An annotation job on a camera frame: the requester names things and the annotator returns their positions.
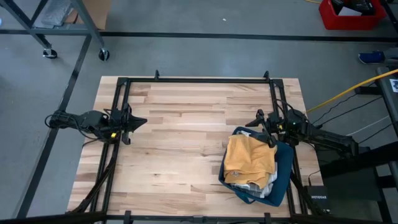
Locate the black side desk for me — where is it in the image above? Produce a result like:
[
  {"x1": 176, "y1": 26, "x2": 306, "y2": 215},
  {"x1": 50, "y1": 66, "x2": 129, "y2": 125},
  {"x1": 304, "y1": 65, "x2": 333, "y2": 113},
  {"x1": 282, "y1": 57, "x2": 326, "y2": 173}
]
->
[{"x1": 375, "y1": 65, "x2": 398, "y2": 139}]

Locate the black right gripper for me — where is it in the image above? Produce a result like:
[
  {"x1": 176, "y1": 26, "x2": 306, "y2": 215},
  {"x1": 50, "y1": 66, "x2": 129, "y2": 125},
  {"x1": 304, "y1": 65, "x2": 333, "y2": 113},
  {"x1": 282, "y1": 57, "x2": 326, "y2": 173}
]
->
[{"x1": 244, "y1": 109, "x2": 292, "y2": 147}]

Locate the white floor cable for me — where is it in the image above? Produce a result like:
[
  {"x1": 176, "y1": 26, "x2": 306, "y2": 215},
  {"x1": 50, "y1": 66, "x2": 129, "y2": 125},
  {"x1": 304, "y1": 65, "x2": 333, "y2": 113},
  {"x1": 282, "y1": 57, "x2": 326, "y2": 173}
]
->
[{"x1": 346, "y1": 114, "x2": 391, "y2": 137}]

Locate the thick yellow cable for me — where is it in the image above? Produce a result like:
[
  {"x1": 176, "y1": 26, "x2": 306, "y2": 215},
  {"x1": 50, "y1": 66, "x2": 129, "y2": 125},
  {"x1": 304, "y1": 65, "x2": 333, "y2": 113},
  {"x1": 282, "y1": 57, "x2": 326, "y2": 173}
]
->
[{"x1": 307, "y1": 68, "x2": 398, "y2": 113}]

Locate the brown cardboard box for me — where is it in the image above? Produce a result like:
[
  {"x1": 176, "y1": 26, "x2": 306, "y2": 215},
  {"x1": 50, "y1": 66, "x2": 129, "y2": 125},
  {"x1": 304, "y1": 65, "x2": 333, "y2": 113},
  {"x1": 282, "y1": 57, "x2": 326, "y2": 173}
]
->
[{"x1": 64, "y1": 0, "x2": 113, "y2": 31}]

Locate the person's blue shoe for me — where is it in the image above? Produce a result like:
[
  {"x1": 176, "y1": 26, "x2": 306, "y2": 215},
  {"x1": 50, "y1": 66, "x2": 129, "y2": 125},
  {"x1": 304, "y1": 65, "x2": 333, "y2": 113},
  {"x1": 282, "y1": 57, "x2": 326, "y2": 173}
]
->
[{"x1": 358, "y1": 50, "x2": 386, "y2": 65}]

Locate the grey metal cart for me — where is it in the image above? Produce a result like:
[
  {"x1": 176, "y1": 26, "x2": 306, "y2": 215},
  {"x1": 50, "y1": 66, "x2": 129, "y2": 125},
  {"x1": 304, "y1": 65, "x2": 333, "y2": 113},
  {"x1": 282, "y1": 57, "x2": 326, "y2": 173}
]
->
[{"x1": 0, "y1": 0, "x2": 110, "y2": 62}]

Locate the grey plastic bag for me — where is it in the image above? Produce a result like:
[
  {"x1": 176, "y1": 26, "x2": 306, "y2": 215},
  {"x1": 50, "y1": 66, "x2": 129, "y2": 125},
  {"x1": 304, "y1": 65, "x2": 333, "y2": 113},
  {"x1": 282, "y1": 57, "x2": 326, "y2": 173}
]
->
[{"x1": 40, "y1": 0, "x2": 74, "y2": 27}]

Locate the yellow towel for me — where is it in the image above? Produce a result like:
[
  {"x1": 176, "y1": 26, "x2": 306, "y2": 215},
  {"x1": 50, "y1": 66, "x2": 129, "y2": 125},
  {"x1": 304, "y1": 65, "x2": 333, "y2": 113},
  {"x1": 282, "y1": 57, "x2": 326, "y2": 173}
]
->
[{"x1": 223, "y1": 133, "x2": 278, "y2": 190}]

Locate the black floor stand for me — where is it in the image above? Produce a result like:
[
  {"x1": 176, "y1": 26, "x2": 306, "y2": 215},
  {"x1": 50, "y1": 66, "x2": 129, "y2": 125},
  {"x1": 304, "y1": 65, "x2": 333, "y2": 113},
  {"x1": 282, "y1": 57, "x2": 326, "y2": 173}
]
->
[{"x1": 317, "y1": 141, "x2": 398, "y2": 224}]

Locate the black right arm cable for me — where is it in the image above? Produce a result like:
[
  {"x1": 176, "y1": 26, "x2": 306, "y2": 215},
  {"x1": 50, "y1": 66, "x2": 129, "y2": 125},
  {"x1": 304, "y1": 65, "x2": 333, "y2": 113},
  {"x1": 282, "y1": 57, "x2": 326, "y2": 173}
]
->
[{"x1": 275, "y1": 98, "x2": 300, "y2": 119}]

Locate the blue fabric bin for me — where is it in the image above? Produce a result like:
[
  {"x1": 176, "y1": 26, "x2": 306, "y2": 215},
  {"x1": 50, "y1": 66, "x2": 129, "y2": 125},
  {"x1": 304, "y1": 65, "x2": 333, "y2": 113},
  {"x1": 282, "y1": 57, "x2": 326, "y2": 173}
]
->
[{"x1": 218, "y1": 126, "x2": 295, "y2": 208}]

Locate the black floor cable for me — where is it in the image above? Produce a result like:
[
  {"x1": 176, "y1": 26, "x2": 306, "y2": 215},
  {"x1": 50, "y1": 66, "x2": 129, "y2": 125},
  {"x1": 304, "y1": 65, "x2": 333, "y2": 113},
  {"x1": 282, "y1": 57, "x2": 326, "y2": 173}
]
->
[
  {"x1": 312, "y1": 96, "x2": 384, "y2": 125},
  {"x1": 357, "y1": 123, "x2": 393, "y2": 144}
]

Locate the black device in crate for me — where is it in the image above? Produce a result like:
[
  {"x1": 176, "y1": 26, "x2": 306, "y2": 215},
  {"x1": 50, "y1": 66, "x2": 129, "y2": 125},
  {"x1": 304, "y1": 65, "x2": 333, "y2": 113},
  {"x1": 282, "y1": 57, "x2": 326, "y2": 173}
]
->
[{"x1": 330, "y1": 0, "x2": 376, "y2": 16}]

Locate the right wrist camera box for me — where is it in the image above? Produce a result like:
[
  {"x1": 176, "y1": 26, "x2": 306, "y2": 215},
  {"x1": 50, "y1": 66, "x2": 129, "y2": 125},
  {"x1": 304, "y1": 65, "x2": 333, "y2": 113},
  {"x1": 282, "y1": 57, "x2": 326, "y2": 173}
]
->
[{"x1": 266, "y1": 111, "x2": 285, "y2": 125}]

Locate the black outer rig frame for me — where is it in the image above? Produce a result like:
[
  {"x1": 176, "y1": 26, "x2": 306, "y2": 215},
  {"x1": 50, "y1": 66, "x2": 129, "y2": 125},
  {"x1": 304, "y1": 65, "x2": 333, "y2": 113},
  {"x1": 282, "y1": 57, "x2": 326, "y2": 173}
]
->
[{"x1": 0, "y1": 27, "x2": 398, "y2": 224}]

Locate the red plastic crate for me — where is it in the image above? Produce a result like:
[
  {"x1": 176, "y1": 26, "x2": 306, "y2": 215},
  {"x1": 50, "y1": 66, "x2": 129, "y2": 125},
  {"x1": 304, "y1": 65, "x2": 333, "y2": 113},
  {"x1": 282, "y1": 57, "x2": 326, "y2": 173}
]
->
[{"x1": 318, "y1": 0, "x2": 387, "y2": 31}]

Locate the white checked towel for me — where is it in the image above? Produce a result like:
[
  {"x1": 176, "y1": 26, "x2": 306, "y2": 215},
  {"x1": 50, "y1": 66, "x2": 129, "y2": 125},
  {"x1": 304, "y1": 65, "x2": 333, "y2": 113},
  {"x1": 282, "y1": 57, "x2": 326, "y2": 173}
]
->
[{"x1": 231, "y1": 130, "x2": 279, "y2": 200}]

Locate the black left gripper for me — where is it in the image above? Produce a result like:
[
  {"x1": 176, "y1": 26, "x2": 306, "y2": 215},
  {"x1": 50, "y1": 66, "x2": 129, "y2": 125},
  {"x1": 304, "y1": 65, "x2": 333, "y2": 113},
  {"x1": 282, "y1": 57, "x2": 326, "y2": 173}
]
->
[{"x1": 107, "y1": 104, "x2": 149, "y2": 138}]

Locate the black network switch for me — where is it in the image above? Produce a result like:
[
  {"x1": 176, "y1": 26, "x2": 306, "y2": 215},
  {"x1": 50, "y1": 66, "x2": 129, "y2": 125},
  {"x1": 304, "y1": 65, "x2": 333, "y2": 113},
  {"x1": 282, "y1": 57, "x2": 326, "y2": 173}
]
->
[{"x1": 303, "y1": 185, "x2": 332, "y2": 213}]

